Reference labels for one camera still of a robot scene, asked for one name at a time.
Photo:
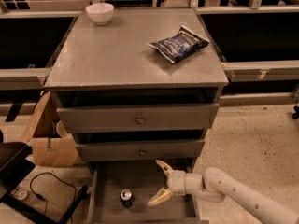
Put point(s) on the brown cardboard box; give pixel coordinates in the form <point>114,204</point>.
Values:
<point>52,145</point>

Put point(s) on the blue pepsi can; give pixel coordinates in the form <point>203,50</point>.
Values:
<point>127,198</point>

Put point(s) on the brass drawer knob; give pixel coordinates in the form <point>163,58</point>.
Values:
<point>139,120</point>
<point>142,152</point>

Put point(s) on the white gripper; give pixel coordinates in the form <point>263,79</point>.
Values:
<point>178,182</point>

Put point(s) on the small clear glass dish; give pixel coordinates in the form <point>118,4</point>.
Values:
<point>20,194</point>

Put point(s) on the grey open bottom drawer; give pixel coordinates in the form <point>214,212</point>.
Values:
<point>144,179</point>

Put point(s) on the dark blue chip bag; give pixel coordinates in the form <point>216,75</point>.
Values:
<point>180,46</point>

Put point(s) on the grey top drawer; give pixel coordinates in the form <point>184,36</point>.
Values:
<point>116,118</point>

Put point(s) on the brass top drawer knob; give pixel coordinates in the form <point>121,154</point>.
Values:
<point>139,120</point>

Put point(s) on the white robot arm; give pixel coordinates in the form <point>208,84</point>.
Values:
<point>214,185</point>

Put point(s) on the grey middle drawer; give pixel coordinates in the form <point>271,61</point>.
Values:
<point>128,151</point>

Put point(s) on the grey drawer cabinet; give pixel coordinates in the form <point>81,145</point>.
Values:
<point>113,65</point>

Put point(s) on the brass middle drawer knob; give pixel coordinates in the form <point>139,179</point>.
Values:
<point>142,152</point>

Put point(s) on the white ceramic bowl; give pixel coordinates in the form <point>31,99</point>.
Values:
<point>100,13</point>

